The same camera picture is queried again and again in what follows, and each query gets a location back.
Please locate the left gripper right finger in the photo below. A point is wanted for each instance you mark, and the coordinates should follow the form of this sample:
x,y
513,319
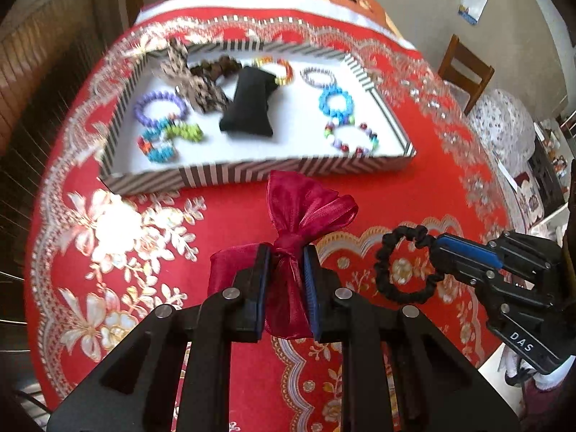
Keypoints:
x,y
326,316

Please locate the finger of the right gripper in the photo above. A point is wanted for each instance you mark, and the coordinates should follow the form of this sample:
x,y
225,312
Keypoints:
x,y
451,245
462,269

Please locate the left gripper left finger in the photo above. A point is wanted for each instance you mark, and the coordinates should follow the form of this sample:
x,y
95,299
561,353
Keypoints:
x,y
248,314

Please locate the black scrunchie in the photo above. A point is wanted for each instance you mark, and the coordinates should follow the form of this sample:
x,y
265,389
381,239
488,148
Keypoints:
x,y
389,272

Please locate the dark red ribbon bow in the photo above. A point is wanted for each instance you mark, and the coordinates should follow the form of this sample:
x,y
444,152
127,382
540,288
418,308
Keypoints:
x,y
302,210

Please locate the floral white fabric pile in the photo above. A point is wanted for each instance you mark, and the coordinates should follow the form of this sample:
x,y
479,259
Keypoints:
x,y
505,128

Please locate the striped white tray box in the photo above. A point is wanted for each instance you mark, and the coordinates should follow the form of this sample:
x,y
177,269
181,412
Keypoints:
x,y
327,118

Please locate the wooden chair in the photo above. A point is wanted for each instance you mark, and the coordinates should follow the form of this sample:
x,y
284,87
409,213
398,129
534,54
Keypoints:
x,y
461,68

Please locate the dark brown scrunchie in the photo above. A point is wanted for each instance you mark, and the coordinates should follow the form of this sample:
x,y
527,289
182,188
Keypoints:
x,y
224,66

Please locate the leopard print bow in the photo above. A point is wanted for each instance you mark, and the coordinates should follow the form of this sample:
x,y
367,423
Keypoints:
x,y
202,93

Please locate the wooden slatted headboard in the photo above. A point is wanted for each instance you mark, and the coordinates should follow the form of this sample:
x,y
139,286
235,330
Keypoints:
x,y
48,48

